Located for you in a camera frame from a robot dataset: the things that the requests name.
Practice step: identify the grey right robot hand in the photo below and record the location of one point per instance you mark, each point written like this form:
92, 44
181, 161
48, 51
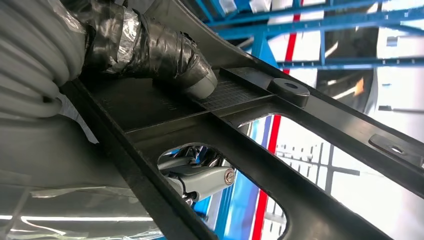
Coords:
159, 49

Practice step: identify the large blue metal shelf rack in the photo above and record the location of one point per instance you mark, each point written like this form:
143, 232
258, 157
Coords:
263, 49

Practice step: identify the red barrier belt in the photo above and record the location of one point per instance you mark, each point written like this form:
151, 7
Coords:
263, 215

